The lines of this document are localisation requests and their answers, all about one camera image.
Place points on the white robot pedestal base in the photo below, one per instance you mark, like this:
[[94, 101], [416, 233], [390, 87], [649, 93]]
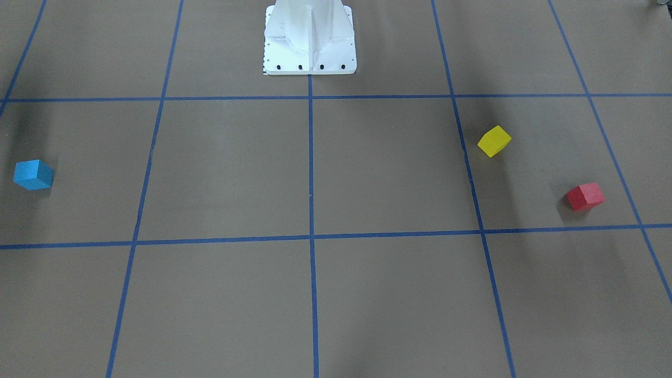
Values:
[[309, 38]]

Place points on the red wooden block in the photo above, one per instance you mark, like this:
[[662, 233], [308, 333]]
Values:
[[585, 197]]

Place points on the blue wooden block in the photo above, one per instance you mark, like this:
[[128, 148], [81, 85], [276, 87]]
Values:
[[33, 175]]

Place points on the yellow wooden block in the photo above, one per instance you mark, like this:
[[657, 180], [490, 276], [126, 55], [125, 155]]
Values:
[[493, 141]]

